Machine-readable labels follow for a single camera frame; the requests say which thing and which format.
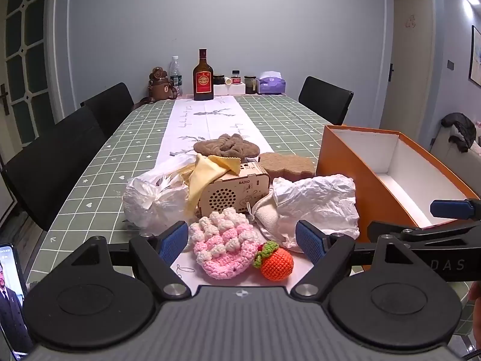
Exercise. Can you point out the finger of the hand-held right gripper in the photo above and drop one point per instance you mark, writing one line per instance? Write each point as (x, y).
(451, 208)
(421, 233)

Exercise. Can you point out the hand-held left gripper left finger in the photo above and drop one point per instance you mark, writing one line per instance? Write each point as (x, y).
(174, 240)

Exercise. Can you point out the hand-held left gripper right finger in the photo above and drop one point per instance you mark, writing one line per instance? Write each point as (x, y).
(309, 240)

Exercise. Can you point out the white plastic bag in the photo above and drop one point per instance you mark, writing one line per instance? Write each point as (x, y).
(319, 203)

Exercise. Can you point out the clear plastic bag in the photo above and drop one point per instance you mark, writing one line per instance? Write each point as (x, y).
(154, 203)

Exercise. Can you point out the pink white crochet pouch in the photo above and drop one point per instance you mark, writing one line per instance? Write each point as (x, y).
(225, 248)

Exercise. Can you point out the orange cardboard box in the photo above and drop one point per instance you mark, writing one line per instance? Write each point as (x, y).
(349, 180)

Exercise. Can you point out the person's right hand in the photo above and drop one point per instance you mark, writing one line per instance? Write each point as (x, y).
(475, 308)

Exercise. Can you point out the orange crochet strawberry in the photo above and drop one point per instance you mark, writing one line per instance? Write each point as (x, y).
(276, 265)

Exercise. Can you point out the cream cloth mitt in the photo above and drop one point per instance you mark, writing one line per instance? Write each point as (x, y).
(268, 218)

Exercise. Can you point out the grey sofa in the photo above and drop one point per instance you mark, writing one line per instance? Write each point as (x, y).
(447, 154)

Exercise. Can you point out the yellow cloth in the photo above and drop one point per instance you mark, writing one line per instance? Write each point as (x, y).
(204, 176)

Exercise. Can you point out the brown coir sponge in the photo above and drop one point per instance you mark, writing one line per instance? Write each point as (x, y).
(285, 166)

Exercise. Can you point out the black jacket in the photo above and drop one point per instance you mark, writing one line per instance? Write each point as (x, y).
(460, 128)

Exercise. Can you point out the wooden radio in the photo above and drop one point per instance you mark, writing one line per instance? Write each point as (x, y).
(240, 190)

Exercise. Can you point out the green checked tablecloth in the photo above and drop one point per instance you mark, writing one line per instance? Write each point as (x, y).
(124, 150)

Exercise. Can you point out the brown knotted towel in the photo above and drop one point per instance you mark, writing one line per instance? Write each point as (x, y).
(229, 146)

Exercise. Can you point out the white printed table runner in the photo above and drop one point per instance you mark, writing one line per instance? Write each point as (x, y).
(199, 124)

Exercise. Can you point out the cream room door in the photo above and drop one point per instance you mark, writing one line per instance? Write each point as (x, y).
(407, 75)

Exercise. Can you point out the black chair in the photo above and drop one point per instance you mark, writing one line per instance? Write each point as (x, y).
(109, 105)
(325, 99)
(52, 169)

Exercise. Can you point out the brown bear figure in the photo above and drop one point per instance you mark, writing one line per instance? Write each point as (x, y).
(161, 86)

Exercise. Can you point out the brown liquor bottle red label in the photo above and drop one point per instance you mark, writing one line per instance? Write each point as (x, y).
(203, 82)

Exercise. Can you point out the purple tissue box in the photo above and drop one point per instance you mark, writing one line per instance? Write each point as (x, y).
(271, 82)

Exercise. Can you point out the clear water bottle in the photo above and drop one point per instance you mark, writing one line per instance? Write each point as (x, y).
(175, 77)

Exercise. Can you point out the white rectangular box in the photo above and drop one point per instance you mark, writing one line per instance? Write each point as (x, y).
(235, 88)

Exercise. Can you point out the dark glass jar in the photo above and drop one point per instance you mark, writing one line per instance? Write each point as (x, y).
(219, 79)
(250, 84)

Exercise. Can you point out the smartphone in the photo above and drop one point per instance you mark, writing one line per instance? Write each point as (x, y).
(11, 301)

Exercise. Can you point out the small jar red label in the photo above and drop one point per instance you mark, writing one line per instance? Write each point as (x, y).
(235, 77)

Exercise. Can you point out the glass panel door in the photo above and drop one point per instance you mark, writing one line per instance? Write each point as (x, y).
(22, 64)

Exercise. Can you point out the wall light switch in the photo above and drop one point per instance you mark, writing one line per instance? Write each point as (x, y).
(450, 65)

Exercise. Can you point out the framed wall picture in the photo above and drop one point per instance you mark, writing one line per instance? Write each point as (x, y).
(475, 54)

